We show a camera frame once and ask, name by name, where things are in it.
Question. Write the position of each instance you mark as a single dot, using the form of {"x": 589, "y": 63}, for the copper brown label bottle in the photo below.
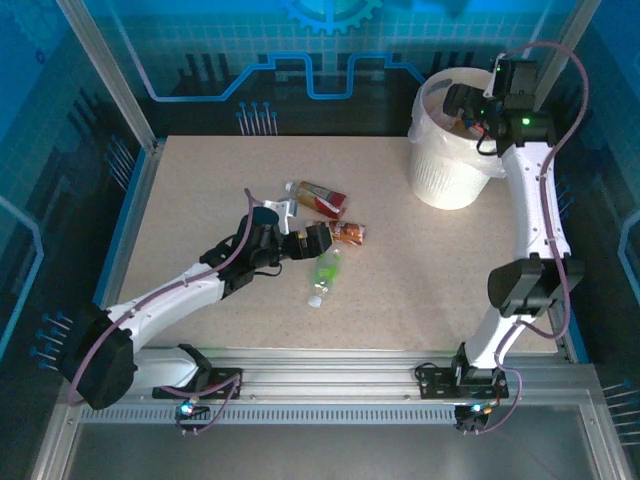
{"x": 347, "y": 232}

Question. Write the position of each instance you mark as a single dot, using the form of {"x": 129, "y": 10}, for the green label clear bottle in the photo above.
{"x": 327, "y": 272}

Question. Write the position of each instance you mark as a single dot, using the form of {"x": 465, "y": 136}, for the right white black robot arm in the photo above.
{"x": 530, "y": 200}

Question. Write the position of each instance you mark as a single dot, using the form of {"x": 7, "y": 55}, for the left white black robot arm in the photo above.
{"x": 170, "y": 295}

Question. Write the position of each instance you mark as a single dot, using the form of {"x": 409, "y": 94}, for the clear plastic bin liner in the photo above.
{"x": 417, "y": 125}

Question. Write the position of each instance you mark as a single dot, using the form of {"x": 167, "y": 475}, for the white plastic bin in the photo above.
{"x": 445, "y": 175}

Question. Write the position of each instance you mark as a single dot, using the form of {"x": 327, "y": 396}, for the red yellow juice bottle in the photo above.
{"x": 320, "y": 196}

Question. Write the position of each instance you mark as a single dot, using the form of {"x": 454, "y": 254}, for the aluminium cross beam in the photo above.
{"x": 325, "y": 375}

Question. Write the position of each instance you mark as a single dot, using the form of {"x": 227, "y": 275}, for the small lit circuit board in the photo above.
{"x": 472, "y": 409}
{"x": 187, "y": 407}

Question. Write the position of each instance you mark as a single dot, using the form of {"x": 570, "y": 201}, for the brushed steel panel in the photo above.
{"x": 325, "y": 450}

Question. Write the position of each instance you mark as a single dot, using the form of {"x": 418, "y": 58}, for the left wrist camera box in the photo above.
{"x": 289, "y": 215}

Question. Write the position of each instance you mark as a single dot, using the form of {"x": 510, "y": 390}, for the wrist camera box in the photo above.
{"x": 289, "y": 215}
{"x": 520, "y": 77}

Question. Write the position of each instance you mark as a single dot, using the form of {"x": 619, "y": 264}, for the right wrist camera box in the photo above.
{"x": 520, "y": 77}

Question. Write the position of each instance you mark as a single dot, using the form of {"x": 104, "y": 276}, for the aluminium frame post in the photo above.
{"x": 567, "y": 30}
{"x": 116, "y": 82}

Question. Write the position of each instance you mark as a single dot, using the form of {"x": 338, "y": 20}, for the aluminium table side rail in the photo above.
{"x": 137, "y": 200}
{"x": 567, "y": 340}

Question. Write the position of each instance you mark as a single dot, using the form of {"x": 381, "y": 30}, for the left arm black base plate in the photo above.
{"x": 220, "y": 377}

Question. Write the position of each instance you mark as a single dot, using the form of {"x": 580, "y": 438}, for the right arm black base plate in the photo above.
{"x": 435, "y": 382}

